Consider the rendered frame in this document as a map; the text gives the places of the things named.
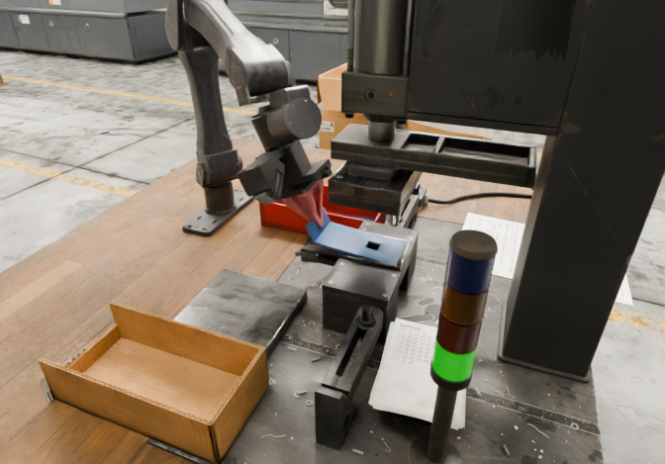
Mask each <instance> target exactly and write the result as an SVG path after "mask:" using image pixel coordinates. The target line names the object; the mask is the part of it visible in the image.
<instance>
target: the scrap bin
mask: <svg viewBox="0 0 665 464"><path fill-rule="evenodd" d="M323 207H324V208H325V210H326V212H327V214H328V216H329V219H330V221H331V222H333V223H336V224H340V225H344V226H347V227H351V228H355V229H359V227H360V226H361V224H362V223H363V221H367V220H361V219H357V218H352V217H346V216H341V215H336V214H342V215H350V216H357V217H365V218H373V219H375V220H374V223H379V224H385V222H386V214H380V213H375V212H369V211H364V210H358V209H353V208H348V207H343V206H337V205H332V204H329V199H328V185H324V190H323ZM259 211H260V222H261V225H262V226H265V227H270V228H274V229H279V230H283V231H288V232H296V233H301V234H306V235H309V234H308V232H307V230H306V225H307V223H308V221H307V220H306V219H304V218H303V217H302V216H301V215H299V214H298V213H296V212H295V211H293V210H292V209H290V208H289V207H288V206H286V205H285V204H283V202H282V199H281V200H277V201H276V202H275V203H272V204H268V205H263V204H262V203H260V202H259ZM331 213H333V214H331Z"/></svg>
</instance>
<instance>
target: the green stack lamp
mask: <svg viewBox="0 0 665 464"><path fill-rule="evenodd" d="M475 353H476V349H475V350H474V351H473V352H471V353H468V354H454V353H451V352H448V351H446V350H445V349H443V348H442V347H441V346H440V345H439V344H438V343H437V341H436V337H435V344H434V352H433V358H432V367H433V370H434V371H435V372H436V374H437V375H439V376H440V377H442V378H443V379H446V380H448V381H453V382H459V381H463V380H466V379H467V378H468V377H469V376H470V375H471V373H472V368H473V363H474V358H475Z"/></svg>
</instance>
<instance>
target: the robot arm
mask: <svg viewBox="0 0 665 464"><path fill-rule="evenodd" d="M183 2H184V12H183ZM165 30H166V34H167V38H168V41H169V43H170V45H171V47H172V48H173V49H174V50H176V51H178V52H179V57H180V61H181V62H182V64H183V67H184V69H185V72H186V75H187V79H188V82H189V87H190V92H191V98H192V103H193V108H194V114H195V119H196V128H197V141H196V146H197V150H195V151H196V156H197V161H198V162H197V166H196V175H195V180H196V182H197V183H198V184H199V185H200V186H201V187H202V188H204V195H205V201H206V204H205V209H203V210H202V211H201V212H199V213H198V214H197V215H195V216H194V217H193V218H191V219H190V220H189V221H187V222H186V223H185V224H184V225H182V230H183V231H184V232H189V233H192V234H197V235H201V236H211V235H212V234H213V233H215V232H216V231H217V230H218V229H219V228H221V227H222V226H223V225H224V224H225V223H226V222H228V221H229V220H230V219H231V218H232V217H233V216H235V215H236V214H237V213H238V212H239V211H240V210H242V209H243V208H244V207H245V206H246V205H247V204H249V203H250V202H251V201H252V200H253V199H256V200H257V201H259V202H260V203H262V204H263V205H268V204H272V203H275V202H276V201H277V200H281V199H282V202H283V204H285V205H286V206H288V207H289V208H290V209H292V210H293V211H295V212H296V213H298V214H299V215H301V216H302V217H303V218H304V219H306V220H307V221H308V222H309V221H310V220H313V221H314V222H315V224H316V225H317V226H318V227H319V228H321V227H322V226H323V224H324V216H323V190H324V178H327V177H330V176H331V175H332V174H333V172H332V170H331V167H332V164H331V162H330V160H329V159H328V158H326V159H323V160H320V161H316V162H313V163H311V162H310V160H309V158H308V156H307V153H306V152H305V150H304V148H303V145H302V143H301V141H300V139H310V138H312V137H313V136H315V135H316V134H317V132H318V131H319V130H320V127H321V124H322V114H321V111H320V108H319V106H318V105H317V104H316V103H315V102H314V101H313V100H312V99H311V95H310V90H309V87H308V85H301V86H295V87H293V84H296V82H295V77H294V72H293V68H292V65H291V64H290V62H289V61H285V59H284V57H283V56H282V55H281V54H280V53H279V51H278V50H277V49H276V48H275V47H274V46H273V45H272V44H270V45H266V44H265V42H264V41H263V40H261V39H260V38H258V37H256V36H254V35H253V34H252V33H251V32H250V31H249V30H248V29H247V28H246V27H245V26H244V25H243V24H242V23H241V22H240V21H239V20H238V18H237V17H236V16H235V15H234V14H233V13H232V11H231V10H230V9H229V8H228V0H168V4H167V9H166V14H165ZM195 47H201V48H200V49H193V48H195ZM219 58H220V59H221V60H222V62H223V64H224V67H225V71H226V73H227V75H228V76H229V77H230V83H231V84H232V86H233V87H234V88H235V90H236V94H237V101H238V105H239V106H240V107H242V106H247V105H253V104H258V103H264V102H269V104H268V105H265V106H262V107H259V108H258V113H257V114H256V115H254V116H252V119H251V120H250V121H251V123H252V125H253V127H254V129H255V131H256V133H257V135H258V137H259V140H260V142H261V144H262V146H263V148H264V152H263V153H261V154H260V155H259V156H257V157H256V158H255V161H254V162H252V163H251V164H250V165H248V166H247V167H246V168H244V169H242V167H243V164H242V159H241V157H240V155H239V154H238V150H237V149H236V148H234V147H233V141H232V140H231V138H230V135H229V132H228V129H227V125H226V121H225V116H224V109H223V103H222V97H221V90H220V84H219ZM256 96H258V97H256ZM250 97H255V98H250ZM236 179H239V181H240V183H241V185H242V187H243V189H244V190H242V189H237V188H234V187H233V180H236ZM313 193H314V197H313ZM314 198H315V200H314ZM300 203H301V204H300ZM315 203H316V204H315Z"/></svg>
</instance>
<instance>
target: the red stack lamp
mask: <svg viewBox="0 0 665 464"><path fill-rule="evenodd" d="M481 324H482V321H481V322H479V323H477V324H475V325H458V324H455V323H453V322H451V321H449V320H448V319H447V318H445V317H444V316H443V314H442V313H441V311H439V317H438V325H437V331H436V341H437V343H438V344H439V345H440V346H441V347H442V348H443V349H445V350H446V351H448V352H451V353H454V354H468V353H471V352H473V351H474V350H475V349H476V347H477V343H478V338H479V333H480V329H481Z"/></svg>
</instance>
